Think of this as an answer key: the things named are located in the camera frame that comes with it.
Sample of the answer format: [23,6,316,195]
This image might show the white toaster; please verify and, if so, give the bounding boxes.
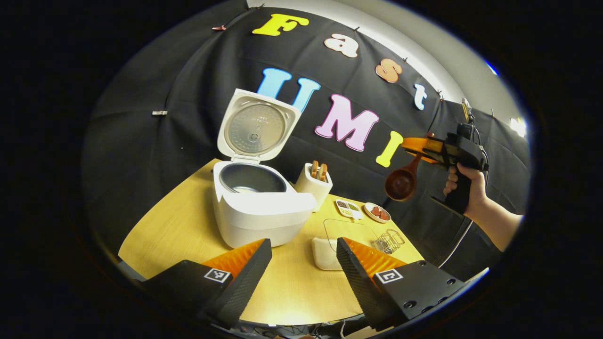
[295,162,333,212]

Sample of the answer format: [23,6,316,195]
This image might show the white divided bean dish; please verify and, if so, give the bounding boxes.
[335,199,364,221]

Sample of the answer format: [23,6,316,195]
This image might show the white rice heap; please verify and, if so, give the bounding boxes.
[312,237,343,271]

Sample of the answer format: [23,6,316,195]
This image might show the clear plastic rice box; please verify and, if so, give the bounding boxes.
[312,218,380,271]

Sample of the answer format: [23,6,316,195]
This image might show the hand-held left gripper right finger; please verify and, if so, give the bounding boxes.
[336,237,467,331]

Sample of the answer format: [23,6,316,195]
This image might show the metal wire chopstick holder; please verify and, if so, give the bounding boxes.
[371,229,405,254]

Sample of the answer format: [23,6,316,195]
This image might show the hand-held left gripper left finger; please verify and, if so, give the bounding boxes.
[141,238,273,329]

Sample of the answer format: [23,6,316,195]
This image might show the black cable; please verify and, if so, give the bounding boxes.
[436,219,474,269]

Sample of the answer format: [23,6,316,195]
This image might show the white round plate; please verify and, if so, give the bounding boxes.
[364,202,391,223]

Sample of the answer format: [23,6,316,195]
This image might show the brown wooden spoon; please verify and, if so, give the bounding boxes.
[384,152,424,202]

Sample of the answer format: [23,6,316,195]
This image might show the white rice cooker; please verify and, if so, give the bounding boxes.
[212,89,317,249]

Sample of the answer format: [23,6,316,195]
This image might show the black backdrop cloth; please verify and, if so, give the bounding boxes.
[82,0,530,283]

